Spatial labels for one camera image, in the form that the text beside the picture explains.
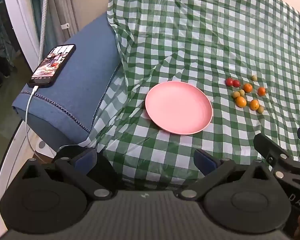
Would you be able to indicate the grey curtain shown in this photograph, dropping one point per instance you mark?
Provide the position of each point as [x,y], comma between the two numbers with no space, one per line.
[63,2]

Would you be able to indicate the pink plate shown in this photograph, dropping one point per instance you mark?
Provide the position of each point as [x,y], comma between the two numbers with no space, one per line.
[178,107]

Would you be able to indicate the teal curtain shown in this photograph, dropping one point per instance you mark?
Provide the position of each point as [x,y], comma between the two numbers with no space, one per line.
[36,5]

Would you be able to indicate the white dotted object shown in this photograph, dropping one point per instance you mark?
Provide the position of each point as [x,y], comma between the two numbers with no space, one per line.
[46,150]

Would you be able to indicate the green checked tablecloth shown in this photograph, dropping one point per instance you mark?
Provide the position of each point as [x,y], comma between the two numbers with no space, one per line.
[190,42]

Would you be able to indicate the white curtain clip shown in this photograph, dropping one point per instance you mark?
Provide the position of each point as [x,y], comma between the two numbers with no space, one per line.
[65,26]

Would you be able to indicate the red cherry tomato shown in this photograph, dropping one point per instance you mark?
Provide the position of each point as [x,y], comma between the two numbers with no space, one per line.
[236,83]
[229,81]

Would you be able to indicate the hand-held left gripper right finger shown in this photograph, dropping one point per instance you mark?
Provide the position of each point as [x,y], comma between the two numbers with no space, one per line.
[205,161]

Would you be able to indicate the blue cushion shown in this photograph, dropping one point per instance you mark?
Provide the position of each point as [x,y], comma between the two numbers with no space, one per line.
[85,80]

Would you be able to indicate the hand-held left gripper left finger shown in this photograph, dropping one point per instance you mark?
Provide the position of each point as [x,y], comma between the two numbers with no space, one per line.
[86,160]

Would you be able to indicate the small mandarin orange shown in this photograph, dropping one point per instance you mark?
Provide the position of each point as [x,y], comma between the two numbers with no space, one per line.
[240,101]
[247,88]
[254,104]

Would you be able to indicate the white door frame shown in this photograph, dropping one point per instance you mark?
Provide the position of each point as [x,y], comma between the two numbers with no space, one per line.
[20,17]

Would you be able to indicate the small mandarin with leafy stem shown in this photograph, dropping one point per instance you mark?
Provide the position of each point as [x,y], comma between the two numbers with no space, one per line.
[261,91]

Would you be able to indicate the black smartphone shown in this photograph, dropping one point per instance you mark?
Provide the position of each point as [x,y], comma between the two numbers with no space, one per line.
[52,65]

